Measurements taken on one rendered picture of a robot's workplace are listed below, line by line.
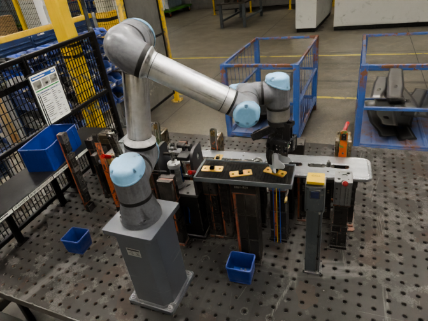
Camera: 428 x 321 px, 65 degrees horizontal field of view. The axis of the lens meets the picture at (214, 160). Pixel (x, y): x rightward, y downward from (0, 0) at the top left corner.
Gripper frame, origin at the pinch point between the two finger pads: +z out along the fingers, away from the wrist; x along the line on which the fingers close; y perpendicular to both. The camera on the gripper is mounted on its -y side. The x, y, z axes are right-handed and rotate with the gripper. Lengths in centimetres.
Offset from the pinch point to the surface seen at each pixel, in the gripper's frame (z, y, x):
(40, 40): -20, -303, 72
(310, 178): 1.8, 12.9, 2.6
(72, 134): 6, -121, -12
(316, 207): 12.8, 16.4, 1.0
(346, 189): 15.3, 20.3, 19.9
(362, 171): 17.7, 20.4, 39.1
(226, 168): 1.8, -17.7, -6.3
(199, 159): 6.0, -37.3, -0.9
